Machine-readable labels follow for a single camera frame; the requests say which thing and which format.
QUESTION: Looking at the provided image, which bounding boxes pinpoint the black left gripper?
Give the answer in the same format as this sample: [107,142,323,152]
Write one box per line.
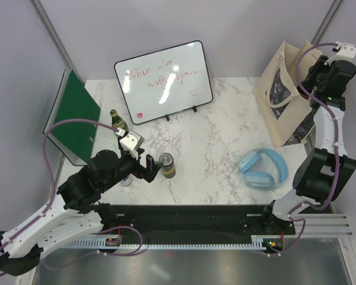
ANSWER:
[101,148,164,192]

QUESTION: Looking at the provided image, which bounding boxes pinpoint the dark beverage can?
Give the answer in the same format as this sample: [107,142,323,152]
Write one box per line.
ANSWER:
[159,153,176,179]

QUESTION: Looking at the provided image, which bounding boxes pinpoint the small white blue can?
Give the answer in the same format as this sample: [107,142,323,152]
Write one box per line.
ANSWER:
[120,175,132,187]

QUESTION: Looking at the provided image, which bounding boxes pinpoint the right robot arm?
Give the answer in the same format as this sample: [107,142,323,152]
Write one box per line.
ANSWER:
[259,55,356,234]

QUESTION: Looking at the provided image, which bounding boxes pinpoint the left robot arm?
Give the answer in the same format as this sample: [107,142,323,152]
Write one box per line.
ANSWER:
[0,150,163,276]

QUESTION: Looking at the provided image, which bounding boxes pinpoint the beige canvas tote bag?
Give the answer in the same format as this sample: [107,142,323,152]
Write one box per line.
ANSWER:
[253,40,322,147]

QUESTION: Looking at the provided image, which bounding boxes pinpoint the green bottle far left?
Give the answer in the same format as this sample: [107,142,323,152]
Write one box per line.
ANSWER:
[110,109,129,138]

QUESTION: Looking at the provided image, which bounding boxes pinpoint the green binder folder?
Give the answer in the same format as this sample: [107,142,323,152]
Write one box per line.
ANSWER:
[44,70,101,166]

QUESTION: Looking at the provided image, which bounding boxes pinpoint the whiteboard with red writing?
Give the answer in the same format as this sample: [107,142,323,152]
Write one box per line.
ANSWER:
[114,40,214,125]

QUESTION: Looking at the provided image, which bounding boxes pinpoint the light blue headphones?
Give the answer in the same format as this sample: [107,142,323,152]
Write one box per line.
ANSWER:
[237,148,288,190]

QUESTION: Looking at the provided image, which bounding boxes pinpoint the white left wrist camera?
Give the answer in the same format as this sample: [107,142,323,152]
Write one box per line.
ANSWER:
[119,131,145,159]

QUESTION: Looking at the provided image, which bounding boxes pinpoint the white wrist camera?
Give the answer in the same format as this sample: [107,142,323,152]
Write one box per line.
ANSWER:
[325,42,356,65]
[119,131,145,159]

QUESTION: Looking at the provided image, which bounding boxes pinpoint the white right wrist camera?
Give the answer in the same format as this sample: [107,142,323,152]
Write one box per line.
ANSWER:
[325,42,356,65]

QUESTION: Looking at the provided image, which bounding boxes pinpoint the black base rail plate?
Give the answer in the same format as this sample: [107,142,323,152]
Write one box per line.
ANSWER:
[103,205,295,241]

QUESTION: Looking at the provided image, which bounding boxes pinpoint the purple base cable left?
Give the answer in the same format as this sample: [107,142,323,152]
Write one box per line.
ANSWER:
[41,226,143,271]

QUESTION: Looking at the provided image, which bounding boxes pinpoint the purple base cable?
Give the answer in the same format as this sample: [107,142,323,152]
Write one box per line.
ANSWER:
[262,212,306,258]
[41,226,143,271]

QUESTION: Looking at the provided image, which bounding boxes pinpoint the white slotted cable duct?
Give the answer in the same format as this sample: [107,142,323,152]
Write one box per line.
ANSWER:
[63,233,281,250]

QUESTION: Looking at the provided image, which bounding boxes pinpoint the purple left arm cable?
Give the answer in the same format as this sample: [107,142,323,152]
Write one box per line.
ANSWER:
[0,118,125,276]

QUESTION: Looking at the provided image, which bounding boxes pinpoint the aluminium extrusion rail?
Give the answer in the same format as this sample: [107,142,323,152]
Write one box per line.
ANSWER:
[296,214,352,238]

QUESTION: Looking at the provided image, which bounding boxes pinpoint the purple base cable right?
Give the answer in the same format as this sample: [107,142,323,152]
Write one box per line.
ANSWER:
[262,212,306,258]

